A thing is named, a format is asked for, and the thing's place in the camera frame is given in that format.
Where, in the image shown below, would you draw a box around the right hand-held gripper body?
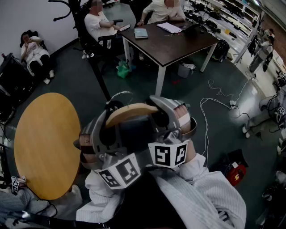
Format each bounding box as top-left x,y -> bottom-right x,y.
147,127 -> 188,168

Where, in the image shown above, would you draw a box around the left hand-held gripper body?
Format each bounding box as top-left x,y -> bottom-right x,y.
93,150 -> 142,191

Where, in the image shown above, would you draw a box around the person's right forearm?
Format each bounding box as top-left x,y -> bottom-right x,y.
156,140 -> 248,229

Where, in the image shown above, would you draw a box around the person's left forearm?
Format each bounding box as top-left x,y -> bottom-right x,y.
76,169 -> 127,222

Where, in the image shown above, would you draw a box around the person's right hand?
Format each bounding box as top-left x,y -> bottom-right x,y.
173,104 -> 193,133

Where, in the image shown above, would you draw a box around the person's left hand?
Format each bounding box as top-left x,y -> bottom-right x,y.
78,142 -> 101,171

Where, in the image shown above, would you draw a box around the round wooden table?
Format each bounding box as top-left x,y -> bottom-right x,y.
13,92 -> 82,201

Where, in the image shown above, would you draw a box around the dark rectangular table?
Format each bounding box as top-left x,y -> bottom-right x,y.
122,21 -> 221,97

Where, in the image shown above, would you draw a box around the green bag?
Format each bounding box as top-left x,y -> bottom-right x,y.
117,59 -> 133,79

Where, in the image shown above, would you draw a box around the black backpack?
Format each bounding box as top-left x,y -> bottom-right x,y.
213,39 -> 230,63

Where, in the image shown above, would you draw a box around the white papers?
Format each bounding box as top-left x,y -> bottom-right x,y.
156,21 -> 183,34

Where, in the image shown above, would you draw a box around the teal notebook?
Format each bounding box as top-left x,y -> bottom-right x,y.
134,28 -> 149,40

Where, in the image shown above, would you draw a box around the red toolbox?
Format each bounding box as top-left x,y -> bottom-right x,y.
225,164 -> 247,187

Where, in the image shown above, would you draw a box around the black office chair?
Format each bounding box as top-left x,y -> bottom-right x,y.
72,19 -> 124,76

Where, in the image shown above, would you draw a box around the black equipment case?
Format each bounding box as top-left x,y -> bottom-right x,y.
0,52 -> 34,123

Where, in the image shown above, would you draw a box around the white storage shelf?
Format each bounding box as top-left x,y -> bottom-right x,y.
184,0 -> 265,65

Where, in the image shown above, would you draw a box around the white cable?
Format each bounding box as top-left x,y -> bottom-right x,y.
200,98 -> 232,162

